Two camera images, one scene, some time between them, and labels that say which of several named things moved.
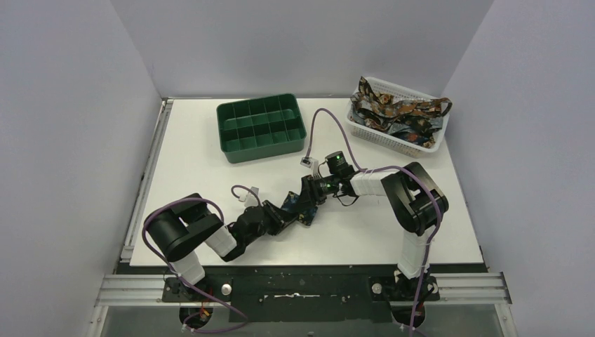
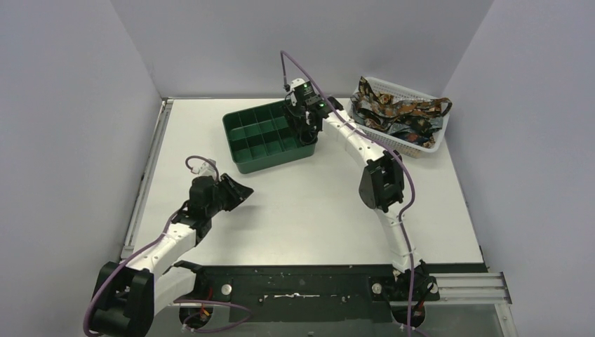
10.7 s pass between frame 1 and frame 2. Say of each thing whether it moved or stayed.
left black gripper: moved
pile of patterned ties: stayed
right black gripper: moved
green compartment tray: moved
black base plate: stayed
